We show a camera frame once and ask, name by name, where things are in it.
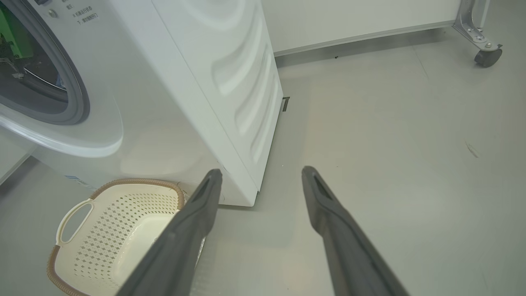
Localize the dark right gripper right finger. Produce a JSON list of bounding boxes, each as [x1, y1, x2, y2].
[[301, 166, 409, 296]]

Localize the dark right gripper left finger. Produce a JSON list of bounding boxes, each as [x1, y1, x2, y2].
[[116, 169, 223, 296]]

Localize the blue energy label sticker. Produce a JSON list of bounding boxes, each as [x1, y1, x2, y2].
[[64, 175, 97, 190]]

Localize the white front-load washing machine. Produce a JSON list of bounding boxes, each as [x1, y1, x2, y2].
[[0, 0, 284, 207]]

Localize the metal leg with black caster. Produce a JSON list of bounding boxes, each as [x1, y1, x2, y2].
[[452, 0, 503, 68]]

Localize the cream basket with brown rim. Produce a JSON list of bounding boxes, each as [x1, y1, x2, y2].
[[46, 178, 206, 296]]

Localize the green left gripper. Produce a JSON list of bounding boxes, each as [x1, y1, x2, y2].
[[0, 3, 26, 59]]

